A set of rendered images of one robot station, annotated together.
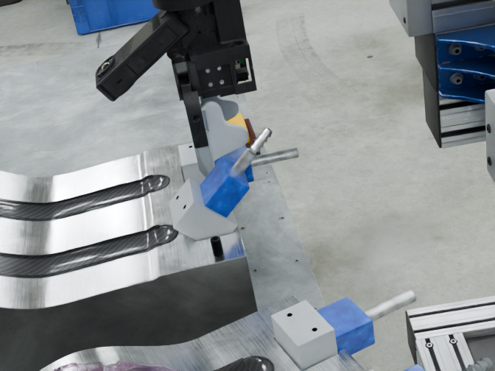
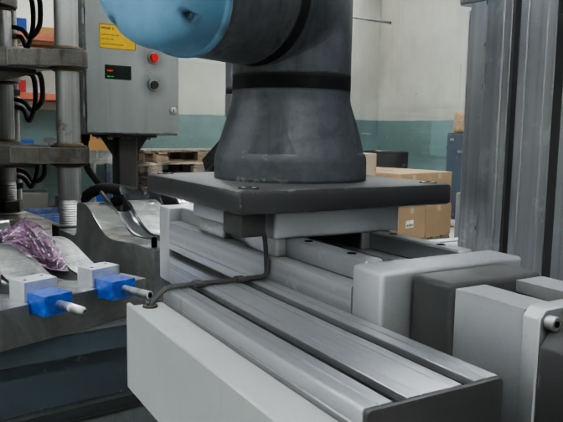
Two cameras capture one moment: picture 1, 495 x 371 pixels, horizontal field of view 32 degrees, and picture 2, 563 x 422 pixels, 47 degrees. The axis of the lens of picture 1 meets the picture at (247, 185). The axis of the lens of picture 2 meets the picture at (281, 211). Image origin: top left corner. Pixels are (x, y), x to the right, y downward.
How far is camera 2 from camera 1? 1.06 m
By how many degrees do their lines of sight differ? 59
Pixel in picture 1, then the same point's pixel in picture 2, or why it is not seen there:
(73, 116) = not seen: hidden behind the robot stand
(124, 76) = (209, 158)
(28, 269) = (140, 233)
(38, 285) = (125, 234)
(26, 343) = (103, 254)
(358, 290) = not seen: outside the picture
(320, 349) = (85, 277)
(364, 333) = (107, 288)
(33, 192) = not seen: hidden behind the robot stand
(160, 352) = (83, 259)
